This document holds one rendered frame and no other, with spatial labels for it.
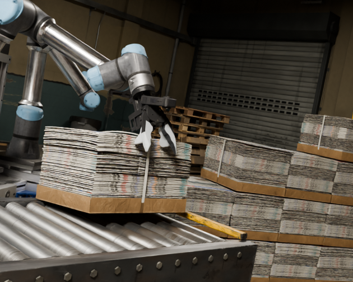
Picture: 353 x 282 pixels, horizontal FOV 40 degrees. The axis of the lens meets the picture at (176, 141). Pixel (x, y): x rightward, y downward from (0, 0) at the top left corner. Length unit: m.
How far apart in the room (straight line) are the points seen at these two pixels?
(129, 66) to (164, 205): 0.44
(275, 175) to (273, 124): 7.58
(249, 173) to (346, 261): 0.82
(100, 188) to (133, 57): 0.41
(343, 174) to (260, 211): 0.52
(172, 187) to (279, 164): 1.02
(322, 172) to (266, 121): 7.54
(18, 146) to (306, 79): 7.99
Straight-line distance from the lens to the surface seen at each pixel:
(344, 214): 2.79
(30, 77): 2.45
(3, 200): 1.52
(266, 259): 2.55
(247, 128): 10.37
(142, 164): 1.44
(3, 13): 1.65
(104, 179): 1.37
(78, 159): 1.41
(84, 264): 1.07
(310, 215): 2.65
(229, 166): 2.44
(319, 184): 2.63
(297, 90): 9.86
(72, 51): 1.70
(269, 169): 2.44
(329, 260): 2.80
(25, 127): 2.30
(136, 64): 1.49
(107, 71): 1.52
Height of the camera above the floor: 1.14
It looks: 3 degrees down
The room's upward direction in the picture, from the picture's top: 11 degrees clockwise
